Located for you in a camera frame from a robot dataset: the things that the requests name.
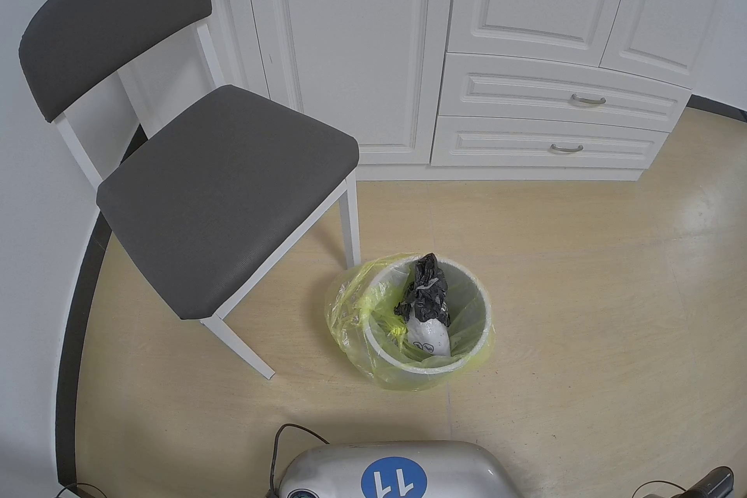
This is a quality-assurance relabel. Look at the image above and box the black cable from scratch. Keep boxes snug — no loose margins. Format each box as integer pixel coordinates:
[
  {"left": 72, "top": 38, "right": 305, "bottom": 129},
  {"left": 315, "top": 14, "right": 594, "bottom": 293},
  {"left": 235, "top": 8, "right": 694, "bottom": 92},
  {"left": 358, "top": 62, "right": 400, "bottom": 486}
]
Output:
[
  {"left": 55, "top": 482, "right": 107, "bottom": 498},
  {"left": 269, "top": 423, "right": 329, "bottom": 498},
  {"left": 633, "top": 479, "right": 696, "bottom": 498}
]

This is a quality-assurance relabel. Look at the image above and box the white chair with grey seat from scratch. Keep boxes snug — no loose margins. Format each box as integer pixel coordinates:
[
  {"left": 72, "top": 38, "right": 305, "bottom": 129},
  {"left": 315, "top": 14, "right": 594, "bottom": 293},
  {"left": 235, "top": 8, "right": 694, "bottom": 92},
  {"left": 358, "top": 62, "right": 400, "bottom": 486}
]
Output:
[{"left": 17, "top": 0, "right": 363, "bottom": 381}]

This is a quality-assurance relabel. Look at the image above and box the white trash bin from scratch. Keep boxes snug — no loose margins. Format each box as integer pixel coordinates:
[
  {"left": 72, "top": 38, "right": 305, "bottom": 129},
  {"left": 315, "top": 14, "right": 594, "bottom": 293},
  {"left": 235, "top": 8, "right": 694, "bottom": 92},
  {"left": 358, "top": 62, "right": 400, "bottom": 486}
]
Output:
[{"left": 361, "top": 254, "right": 491, "bottom": 377}]

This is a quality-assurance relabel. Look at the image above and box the clear yellow plastic bag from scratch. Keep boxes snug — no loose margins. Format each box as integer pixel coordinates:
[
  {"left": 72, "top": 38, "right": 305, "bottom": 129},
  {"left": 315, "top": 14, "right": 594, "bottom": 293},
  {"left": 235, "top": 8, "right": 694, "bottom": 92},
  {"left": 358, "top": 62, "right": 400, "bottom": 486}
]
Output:
[{"left": 324, "top": 252, "right": 497, "bottom": 393}]

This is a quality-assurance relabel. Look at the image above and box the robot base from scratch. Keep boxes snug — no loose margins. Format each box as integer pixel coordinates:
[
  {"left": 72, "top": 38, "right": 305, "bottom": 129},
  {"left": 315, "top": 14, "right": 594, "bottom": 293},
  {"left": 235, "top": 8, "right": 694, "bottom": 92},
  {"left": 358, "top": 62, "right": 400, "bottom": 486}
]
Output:
[{"left": 278, "top": 441, "right": 524, "bottom": 498}]

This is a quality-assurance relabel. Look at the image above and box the white wardrobe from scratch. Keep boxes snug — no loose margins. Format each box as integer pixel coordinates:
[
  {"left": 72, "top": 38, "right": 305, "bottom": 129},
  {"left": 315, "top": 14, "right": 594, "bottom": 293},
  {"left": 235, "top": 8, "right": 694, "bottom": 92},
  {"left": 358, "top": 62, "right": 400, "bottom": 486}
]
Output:
[{"left": 72, "top": 0, "right": 747, "bottom": 183}]

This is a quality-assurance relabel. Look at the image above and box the white printed wrapper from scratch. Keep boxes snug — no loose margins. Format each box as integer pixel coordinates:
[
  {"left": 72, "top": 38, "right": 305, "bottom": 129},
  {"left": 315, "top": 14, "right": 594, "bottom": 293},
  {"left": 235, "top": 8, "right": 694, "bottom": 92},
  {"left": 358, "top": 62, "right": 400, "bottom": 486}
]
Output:
[{"left": 405, "top": 308, "right": 454, "bottom": 358}]

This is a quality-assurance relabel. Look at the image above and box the crumpled black plastic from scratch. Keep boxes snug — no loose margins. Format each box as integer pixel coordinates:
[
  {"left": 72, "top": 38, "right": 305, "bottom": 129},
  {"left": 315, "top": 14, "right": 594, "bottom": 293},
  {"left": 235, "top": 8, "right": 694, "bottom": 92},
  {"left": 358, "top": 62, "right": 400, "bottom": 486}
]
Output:
[{"left": 393, "top": 252, "right": 451, "bottom": 328}]

